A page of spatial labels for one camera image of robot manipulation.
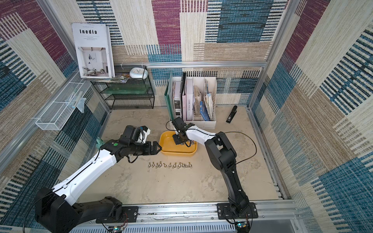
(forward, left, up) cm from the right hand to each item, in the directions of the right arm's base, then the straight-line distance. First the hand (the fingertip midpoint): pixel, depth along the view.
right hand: (177, 138), depth 100 cm
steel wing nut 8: (-19, -2, -2) cm, 19 cm away
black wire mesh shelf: (+19, +33, +25) cm, 46 cm away
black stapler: (+20, -41, +1) cm, 45 cm away
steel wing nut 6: (-19, +4, -1) cm, 19 cm away
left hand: (-15, +11, +14) cm, 23 cm away
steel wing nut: (-18, +16, -1) cm, 24 cm away
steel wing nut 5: (-18, +7, -1) cm, 20 cm away
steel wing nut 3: (-18, +12, -1) cm, 22 cm away
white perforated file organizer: (+17, -12, +18) cm, 28 cm away
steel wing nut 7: (-19, +1, -1) cm, 19 cm away
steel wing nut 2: (-18, +14, -2) cm, 23 cm away
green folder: (+12, +3, +27) cm, 30 cm away
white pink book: (+17, -7, +18) cm, 26 cm away
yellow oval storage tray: (-4, +7, -5) cm, 9 cm away
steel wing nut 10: (-18, -8, -1) cm, 20 cm away
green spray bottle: (-14, +39, +18) cm, 45 cm away
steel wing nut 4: (-18, +10, -1) cm, 20 cm away
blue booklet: (+13, -18, +12) cm, 25 cm away
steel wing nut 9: (-19, -4, -2) cm, 19 cm away
